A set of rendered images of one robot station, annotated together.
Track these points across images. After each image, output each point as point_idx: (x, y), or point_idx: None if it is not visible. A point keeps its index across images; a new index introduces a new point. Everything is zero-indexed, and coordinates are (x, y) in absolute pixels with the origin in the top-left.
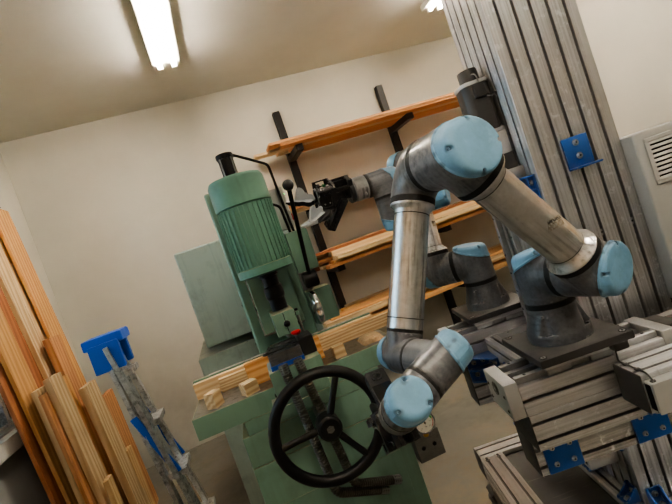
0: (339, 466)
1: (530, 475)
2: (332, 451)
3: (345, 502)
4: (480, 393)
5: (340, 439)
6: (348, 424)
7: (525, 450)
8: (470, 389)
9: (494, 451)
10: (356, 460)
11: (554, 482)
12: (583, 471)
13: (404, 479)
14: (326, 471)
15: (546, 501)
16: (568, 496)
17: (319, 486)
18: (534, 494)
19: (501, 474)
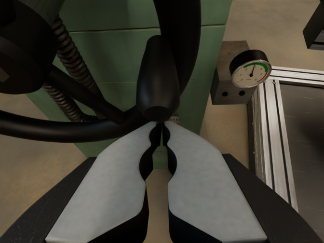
0: (109, 72)
1: (289, 111)
2: (100, 53)
3: (113, 103)
4: (322, 37)
5: (114, 42)
6: (131, 25)
7: None
8: (310, 24)
9: (272, 75)
10: (134, 73)
11: (305, 127)
12: None
13: (185, 104)
14: (55, 101)
15: (290, 140)
16: (310, 145)
17: (18, 137)
18: (285, 132)
19: (268, 100)
